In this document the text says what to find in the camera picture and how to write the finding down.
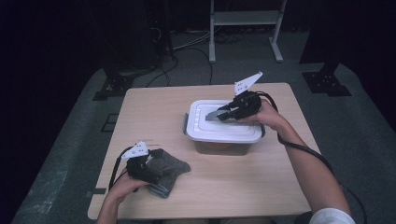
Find right hand-held gripper cable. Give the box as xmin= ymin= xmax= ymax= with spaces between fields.
xmin=253 ymin=91 xmax=335 ymax=176

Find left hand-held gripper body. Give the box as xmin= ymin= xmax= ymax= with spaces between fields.
xmin=120 ymin=140 xmax=160 ymax=185

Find thin black cable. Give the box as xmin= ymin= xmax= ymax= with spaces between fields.
xmin=340 ymin=183 xmax=369 ymax=224

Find translucent brown storage box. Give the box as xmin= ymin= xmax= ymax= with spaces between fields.
xmin=182 ymin=112 xmax=266 ymax=157

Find white floor cables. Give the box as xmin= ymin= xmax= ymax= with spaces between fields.
xmin=172 ymin=30 xmax=213 ymax=51

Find black floor cable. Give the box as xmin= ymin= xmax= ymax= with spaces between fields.
xmin=146 ymin=46 xmax=215 ymax=89

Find person's right hand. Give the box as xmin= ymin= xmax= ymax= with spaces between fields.
xmin=237 ymin=99 xmax=286 ymax=132

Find black tape strip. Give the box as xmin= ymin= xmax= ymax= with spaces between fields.
xmin=85 ymin=188 xmax=107 ymax=198

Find white box lid grey handle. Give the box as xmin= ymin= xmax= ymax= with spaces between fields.
xmin=185 ymin=99 xmax=263 ymax=144

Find grey fluffy towel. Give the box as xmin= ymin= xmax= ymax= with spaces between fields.
xmin=144 ymin=148 xmax=191 ymax=200

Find left hand-held gripper cable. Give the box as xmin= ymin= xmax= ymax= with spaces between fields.
xmin=107 ymin=146 xmax=134 ymax=192

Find person's white shirt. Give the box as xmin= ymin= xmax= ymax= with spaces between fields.
xmin=307 ymin=207 xmax=357 ymax=224

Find black stand base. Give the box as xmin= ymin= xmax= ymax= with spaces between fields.
xmin=92 ymin=66 xmax=135 ymax=102
xmin=302 ymin=62 xmax=353 ymax=97

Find person's left hand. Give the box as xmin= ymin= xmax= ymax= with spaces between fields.
xmin=106 ymin=172 xmax=150 ymax=203

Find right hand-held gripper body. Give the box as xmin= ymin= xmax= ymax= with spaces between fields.
xmin=228 ymin=71 xmax=264 ymax=120

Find hand-held gripper cable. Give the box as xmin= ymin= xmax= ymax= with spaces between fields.
xmin=253 ymin=91 xmax=335 ymax=176
xmin=107 ymin=146 xmax=134 ymax=192

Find dark equipment rack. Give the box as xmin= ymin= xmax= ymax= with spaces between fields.
xmin=148 ymin=0 xmax=176 ymax=61

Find white metal stand frame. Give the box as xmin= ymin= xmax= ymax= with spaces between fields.
xmin=208 ymin=0 xmax=288 ymax=63

